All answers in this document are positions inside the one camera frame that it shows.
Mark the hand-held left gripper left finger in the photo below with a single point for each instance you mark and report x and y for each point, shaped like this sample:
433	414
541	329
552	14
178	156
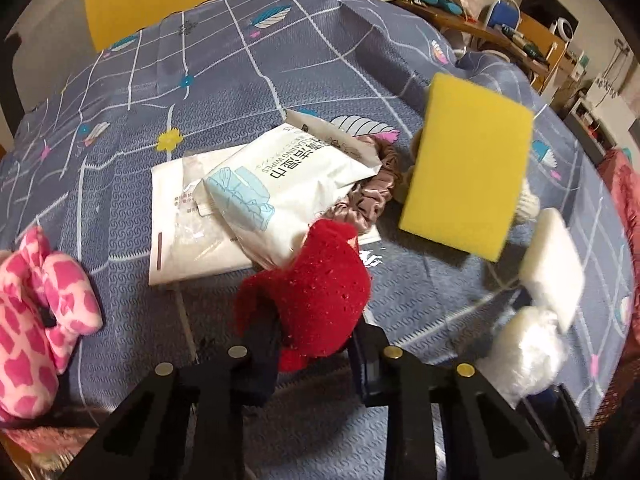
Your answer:
260	365

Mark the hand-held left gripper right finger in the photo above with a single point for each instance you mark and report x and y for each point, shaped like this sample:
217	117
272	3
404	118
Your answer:
362	365

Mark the red fuzzy hat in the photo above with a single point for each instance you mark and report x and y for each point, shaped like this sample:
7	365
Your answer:
320	290

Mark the white fluffy pompom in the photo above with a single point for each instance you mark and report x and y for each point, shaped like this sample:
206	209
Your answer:
525	355

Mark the white knit gloves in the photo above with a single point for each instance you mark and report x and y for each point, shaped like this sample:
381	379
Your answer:
527	205

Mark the flat white plastic packet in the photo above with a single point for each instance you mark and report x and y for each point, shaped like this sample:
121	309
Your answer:
175	245

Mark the brown satin scrunchie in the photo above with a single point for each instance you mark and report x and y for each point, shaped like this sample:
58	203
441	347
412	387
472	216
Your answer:
370	195

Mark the white wet wipes packet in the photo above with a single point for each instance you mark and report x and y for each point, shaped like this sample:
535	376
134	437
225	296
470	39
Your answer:
280	180

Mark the white sponge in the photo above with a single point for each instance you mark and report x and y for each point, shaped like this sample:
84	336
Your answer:
552	265

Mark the yellow sponge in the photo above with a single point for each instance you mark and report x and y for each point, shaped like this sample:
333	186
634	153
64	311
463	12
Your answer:
465	165

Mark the pink spotted plush toy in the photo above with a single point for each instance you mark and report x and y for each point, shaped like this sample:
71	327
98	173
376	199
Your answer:
30	340

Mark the gold ornate tissue box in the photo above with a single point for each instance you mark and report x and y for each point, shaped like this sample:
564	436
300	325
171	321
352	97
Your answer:
45	460

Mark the grey-blue printed tablecloth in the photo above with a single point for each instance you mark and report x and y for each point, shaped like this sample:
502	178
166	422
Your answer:
250	60

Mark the pink garment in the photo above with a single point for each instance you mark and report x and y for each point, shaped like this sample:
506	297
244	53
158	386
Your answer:
620	180

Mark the wooden side table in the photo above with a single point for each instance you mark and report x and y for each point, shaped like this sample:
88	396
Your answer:
450	20

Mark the wooden cabinet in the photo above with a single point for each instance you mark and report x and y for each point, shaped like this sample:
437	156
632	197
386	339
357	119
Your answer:
542	45

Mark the blue folding chair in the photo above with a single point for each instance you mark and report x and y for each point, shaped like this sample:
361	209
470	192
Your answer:
502	12

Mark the white round fan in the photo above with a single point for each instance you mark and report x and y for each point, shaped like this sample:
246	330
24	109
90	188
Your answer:
564	28

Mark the black monitor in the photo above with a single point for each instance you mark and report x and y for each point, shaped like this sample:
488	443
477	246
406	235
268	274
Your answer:
540	5

